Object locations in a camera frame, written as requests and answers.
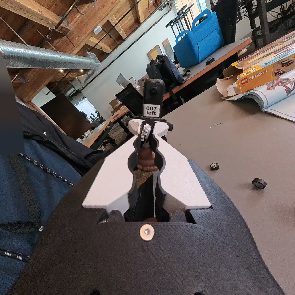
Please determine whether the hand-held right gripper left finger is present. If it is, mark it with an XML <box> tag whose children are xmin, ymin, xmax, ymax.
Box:
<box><xmin>82</xmin><ymin>135</ymin><xmax>139</xmax><ymax>212</ymax></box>

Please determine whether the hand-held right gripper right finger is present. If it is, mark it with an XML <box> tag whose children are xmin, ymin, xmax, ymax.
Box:
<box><xmin>149</xmin><ymin>134</ymin><xmax>212</xmax><ymax>218</ymax></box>

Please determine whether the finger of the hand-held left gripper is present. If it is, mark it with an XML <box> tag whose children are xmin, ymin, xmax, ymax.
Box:
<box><xmin>151</xmin><ymin>121</ymin><xmax>169</xmax><ymax>136</ymax></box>
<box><xmin>128</xmin><ymin>120</ymin><xmax>142</xmax><ymax>135</ymax></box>

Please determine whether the small grey toy brick assembly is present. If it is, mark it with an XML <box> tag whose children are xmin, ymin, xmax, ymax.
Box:
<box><xmin>140</xmin><ymin>123</ymin><xmax>154</xmax><ymax>142</ymax></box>

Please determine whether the person's left hand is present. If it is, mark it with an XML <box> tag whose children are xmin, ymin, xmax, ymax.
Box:
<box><xmin>136</xmin><ymin>149</ymin><xmax>160</xmax><ymax>172</ymax></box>

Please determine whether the black mesh office chair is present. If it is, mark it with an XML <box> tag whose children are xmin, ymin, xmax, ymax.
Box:
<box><xmin>115</xmin><ymin>83</ymin><xmax>144</xmax><ymax>117</ymax></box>

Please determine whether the dark blue backpack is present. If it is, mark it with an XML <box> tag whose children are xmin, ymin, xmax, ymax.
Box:
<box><xmin>146</xmin><ymin>54</ymin><xmax>191</xmax><ymax>87</ymax></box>

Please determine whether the wooden edged table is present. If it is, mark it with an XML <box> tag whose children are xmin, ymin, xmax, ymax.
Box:
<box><xmin>161</xmin><ymin>37</ymin><xmax>253</xmax><ymax>95</ymax></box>
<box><xmin>79</xmin><ymin>108</ymin><xmax>130</xmax><ymax>148</ymax></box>

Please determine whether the silver laptop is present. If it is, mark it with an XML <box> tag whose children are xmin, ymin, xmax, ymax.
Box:
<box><xmin>116</xmin><ymin>73</ymin><xmax>130</xmax><ymax>89</ymax></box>

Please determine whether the wooden framed board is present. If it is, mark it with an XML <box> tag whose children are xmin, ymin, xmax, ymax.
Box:
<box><xmin>147</xmin><ymin>45</ymin><xmax>163</xmax><ymax>62</ymax></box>
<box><xmin>162</xmin><ymin>38</ymin><xmax>175</xmax><ymax>59</ymax></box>

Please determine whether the blue felt bag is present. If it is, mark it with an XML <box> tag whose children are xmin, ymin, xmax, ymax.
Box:
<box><xmin>173</xmin><ymin>9</ymin><xmax>225</xmax><ymax>69</ymax></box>

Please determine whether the large black screen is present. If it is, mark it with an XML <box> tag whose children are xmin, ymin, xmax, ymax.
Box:
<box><xmin>40</xmin><ymin>94</ymin><xmax>93</xmax><ymax>140</ymax></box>

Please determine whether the row of black bar stools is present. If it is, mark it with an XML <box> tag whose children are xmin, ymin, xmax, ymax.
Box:
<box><xmin>165</xmin><ymin>4</ymin><xmax>195</xmax><ymax>35</ymax></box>

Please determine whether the yellow toy brick box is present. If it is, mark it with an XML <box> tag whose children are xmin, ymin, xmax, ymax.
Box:
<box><xmin>216</xmin><ymin>30</ymin><xmax>295</xmax><ymax>98</ymax></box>

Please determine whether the toy instruction booklet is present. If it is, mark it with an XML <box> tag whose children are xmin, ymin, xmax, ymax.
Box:
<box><xmin>222</xmin><ymin>69</ymin><xmax>295</xmax><ymax>123</ymax></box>

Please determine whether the black equipment rack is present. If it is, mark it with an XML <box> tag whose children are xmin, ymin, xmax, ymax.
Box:
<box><xmin>248</xmin><ymin>0</ymin><xmax>295</xmax><ymax>46</ymax></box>

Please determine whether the black speckled lanyard cord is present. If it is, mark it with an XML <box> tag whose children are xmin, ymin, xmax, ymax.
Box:
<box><xmin>0</xmin><ymin>153</ymin><xmax>75</xmax><ymax>262</ymax></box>

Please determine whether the silver ventilation duct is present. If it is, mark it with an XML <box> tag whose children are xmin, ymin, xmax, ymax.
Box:
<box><xmin>0</xmin><ymin>39</ymin><xmax>102</xmax><ymax>71</ymax></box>

